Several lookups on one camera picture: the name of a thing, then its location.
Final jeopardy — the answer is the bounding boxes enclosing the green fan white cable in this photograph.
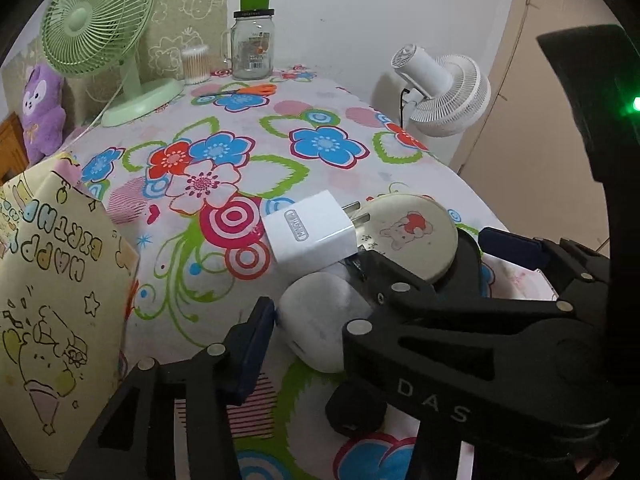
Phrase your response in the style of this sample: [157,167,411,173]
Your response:
[64,54,137,146]

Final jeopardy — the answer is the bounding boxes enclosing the black round case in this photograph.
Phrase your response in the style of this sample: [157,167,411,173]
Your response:
[433,229,483,298]

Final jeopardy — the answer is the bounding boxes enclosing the white fan black cable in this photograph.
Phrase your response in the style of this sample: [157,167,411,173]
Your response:
[398,86,414,131]

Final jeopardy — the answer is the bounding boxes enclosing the cream round compact mirror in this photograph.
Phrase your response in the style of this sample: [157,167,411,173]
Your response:
[349,193,458,283]

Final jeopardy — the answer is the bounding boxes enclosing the green desk fan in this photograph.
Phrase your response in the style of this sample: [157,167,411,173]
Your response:
[40,0,183,127]

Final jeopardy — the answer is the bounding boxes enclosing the white wall charger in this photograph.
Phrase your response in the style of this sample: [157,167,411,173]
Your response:
[262,190,371,281]

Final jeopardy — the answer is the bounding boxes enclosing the beige cartoon cardboard panel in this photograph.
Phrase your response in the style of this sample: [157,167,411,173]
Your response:
[1,0,228,129]

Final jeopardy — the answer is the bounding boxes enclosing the cotton swab container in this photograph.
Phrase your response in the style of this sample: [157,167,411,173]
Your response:
[180,44,210,84]

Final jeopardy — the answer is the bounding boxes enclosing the orange scissors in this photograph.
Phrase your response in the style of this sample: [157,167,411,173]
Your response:
[216,84,278,96]

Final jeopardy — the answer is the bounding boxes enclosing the white standing fan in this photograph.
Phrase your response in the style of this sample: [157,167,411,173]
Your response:
[390,44,491,138]

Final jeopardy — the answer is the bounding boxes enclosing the purple plush toy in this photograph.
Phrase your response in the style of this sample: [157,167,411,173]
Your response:
[21,63,66,166]

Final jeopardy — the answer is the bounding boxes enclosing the glass jar green lid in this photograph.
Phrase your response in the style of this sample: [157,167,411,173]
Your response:
[221,0,274,80]

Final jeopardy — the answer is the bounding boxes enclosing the floral tablecloth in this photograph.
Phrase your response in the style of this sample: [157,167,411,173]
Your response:
[64,64,557,480]

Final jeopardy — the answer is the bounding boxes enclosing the beige door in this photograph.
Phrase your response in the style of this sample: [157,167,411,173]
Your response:
[451,0,617,255]

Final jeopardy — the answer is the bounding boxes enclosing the wooden chair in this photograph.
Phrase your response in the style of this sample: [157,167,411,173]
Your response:
[0,113,28,184]

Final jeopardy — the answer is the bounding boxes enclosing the yellow cartoon storage box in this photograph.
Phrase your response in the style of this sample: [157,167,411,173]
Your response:
[1,154,139,478]

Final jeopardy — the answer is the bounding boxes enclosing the white earbuds case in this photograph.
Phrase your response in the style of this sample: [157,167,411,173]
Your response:
[277,272,372,374]

